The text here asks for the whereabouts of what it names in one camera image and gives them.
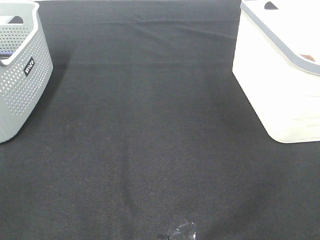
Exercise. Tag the brown microfibre towel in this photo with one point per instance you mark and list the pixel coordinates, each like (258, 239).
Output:
(308, 57)

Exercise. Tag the black fabric table mat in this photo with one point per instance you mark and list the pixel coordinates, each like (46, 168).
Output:
(143, 126)

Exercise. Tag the clear crumpled tape piece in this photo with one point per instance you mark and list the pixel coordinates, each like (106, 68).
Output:
(184, 231)

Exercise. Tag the white plastic basket grey rim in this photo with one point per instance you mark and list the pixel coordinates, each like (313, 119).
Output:
(282, 87)

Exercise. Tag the grey perforated plastic basket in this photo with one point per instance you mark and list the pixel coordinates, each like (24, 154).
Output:
(27, 68)

